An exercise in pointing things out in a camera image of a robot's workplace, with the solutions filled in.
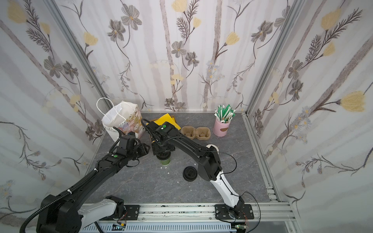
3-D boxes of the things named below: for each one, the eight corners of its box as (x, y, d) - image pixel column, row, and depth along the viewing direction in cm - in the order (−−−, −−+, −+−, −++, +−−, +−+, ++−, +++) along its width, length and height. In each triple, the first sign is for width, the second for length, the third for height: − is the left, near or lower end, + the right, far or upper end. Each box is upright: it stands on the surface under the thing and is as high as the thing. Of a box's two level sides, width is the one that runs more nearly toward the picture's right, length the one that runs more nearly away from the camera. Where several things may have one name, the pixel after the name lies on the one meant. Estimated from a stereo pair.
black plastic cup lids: (182, 181, 87) (182, 179, 84) (183, 168, 92) (183, 166, 89) (197, 181, 87) (197, 179, 84) (196, 168, 92) (197, 166, 89)
